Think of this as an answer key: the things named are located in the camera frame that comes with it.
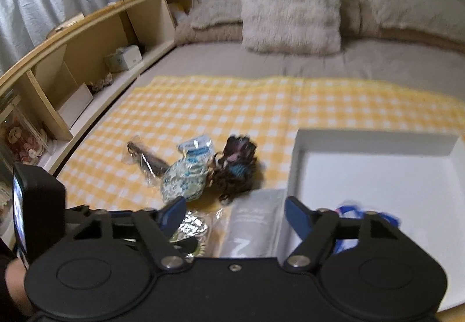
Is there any person's left forearm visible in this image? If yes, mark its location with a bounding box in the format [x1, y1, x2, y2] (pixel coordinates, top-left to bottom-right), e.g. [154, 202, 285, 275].
[0, 238, 30, 322]

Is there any brown strap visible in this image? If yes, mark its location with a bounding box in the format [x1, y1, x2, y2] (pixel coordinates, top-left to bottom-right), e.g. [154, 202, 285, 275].
[126, 139, 169, 189]

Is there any beige folded duvet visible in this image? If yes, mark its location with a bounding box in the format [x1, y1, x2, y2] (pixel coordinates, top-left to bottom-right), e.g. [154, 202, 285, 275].
[174, 15, 465, 56]

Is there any grey packet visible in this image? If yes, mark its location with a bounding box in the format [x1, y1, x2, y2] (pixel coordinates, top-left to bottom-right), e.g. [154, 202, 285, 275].
[221, 188, 288, 258]

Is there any silver foil packet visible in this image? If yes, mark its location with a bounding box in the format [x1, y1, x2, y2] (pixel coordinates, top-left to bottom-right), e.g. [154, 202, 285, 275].
[170, 210, 213, 258]

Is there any yellow checked blanket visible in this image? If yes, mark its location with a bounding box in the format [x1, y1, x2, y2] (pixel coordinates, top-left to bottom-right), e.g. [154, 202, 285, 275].
[54, 74, 465, 322]

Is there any figurine display case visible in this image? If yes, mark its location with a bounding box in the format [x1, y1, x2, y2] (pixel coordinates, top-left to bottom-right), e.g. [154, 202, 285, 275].
[0, 90, 56, 172]

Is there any floral fabric pouch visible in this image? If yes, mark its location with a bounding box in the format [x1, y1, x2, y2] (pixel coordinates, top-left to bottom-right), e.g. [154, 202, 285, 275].
[162, 158, 216, 203]

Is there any white cardboard box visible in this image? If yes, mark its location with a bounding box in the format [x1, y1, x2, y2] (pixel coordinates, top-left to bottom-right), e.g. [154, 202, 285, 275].
[279, 129, 465, 310]

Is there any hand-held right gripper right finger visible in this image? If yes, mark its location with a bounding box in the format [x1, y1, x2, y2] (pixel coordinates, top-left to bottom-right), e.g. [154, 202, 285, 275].
[284, 196, 401, 270]

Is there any brown knitted doll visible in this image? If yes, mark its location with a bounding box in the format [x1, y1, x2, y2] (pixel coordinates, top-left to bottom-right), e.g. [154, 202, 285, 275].
[212, 135, 259, 203]

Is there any fluffy white pillow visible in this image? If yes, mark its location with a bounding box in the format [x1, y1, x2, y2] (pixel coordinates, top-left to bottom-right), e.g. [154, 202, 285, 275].
[241, 0, 343, 54]

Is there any bed with grey sheet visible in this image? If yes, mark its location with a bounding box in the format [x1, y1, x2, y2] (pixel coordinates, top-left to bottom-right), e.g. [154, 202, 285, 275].
[136, 39, 465, 109]

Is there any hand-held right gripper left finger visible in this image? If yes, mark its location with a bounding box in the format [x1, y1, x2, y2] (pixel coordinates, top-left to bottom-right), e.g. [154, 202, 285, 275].
[71, 196, 189, 270]

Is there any wooden headboard shelf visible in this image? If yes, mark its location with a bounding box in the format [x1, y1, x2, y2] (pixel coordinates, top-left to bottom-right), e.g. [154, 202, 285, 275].
[0, 0, 203, 178]

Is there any beige textured pillow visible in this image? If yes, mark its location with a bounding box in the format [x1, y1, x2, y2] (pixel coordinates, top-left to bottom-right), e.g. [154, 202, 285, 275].
[190, 0, 245, 31]
[353, 0, 465, 40]

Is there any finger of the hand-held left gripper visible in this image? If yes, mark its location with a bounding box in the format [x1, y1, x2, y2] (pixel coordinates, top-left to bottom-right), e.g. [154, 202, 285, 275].
[65, 206, 161, 217]

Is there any white tissue box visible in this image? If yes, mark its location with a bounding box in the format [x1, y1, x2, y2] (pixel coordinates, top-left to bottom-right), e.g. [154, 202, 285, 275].
[105, 45, 143, 73]

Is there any blue and white sachet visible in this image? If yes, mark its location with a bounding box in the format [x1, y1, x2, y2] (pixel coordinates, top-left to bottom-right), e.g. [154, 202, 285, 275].
[177, 136, 214, 163]

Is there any small white box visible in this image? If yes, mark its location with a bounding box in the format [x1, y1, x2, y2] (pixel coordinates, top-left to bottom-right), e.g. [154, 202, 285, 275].
[57, 82, 95, 129]

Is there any blue strap item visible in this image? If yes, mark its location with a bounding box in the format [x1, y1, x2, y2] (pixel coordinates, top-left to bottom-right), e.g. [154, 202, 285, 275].
[333, 203, 401, 254]

